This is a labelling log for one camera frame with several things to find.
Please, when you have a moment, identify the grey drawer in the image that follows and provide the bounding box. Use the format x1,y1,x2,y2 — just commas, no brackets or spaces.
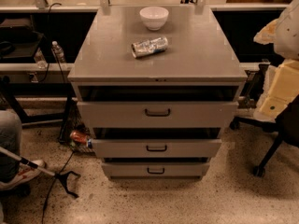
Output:
102,162,209,178
78,102,237,128
92,139,221,158

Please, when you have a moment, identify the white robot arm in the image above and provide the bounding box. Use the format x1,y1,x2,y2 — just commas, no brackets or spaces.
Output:
253,0,299,122

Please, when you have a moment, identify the grey metal drawer cabinet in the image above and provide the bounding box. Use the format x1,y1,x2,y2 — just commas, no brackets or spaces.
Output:
67,5,249,181

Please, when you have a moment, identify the grey top drawer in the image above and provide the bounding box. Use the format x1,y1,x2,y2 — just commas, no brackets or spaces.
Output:
78,102,237,128

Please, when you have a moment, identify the grey bottom drawer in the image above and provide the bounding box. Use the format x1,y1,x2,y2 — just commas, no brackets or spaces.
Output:
102,162,209,178

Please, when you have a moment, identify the crushed silver can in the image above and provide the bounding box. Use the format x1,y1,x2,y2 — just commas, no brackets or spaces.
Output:
131,36,168,59

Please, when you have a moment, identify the orange bottle on floor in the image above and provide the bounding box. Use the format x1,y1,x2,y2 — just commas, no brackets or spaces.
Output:
70,130,93,148

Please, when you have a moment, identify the white ceramic bowl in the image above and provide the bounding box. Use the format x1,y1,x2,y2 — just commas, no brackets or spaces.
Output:
139,7,169,31

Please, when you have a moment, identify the clear plastic water bottle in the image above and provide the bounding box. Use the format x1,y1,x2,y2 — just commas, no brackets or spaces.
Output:
52,41,66,64

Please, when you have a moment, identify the grabber reach tool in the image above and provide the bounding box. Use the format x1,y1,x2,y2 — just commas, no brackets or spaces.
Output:
0,147,80,199

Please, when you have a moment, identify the black office chair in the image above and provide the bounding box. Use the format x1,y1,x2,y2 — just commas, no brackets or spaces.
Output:
230,98,299,177

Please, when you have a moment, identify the person leg in jeans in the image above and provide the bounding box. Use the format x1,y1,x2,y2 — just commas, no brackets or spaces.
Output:
0,110,21,183

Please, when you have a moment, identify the white sneaker shoe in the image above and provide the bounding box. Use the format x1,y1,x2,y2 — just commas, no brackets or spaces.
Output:
0,158,40,191

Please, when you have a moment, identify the black cable on floor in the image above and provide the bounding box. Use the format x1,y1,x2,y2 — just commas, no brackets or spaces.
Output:
40,149,76,224

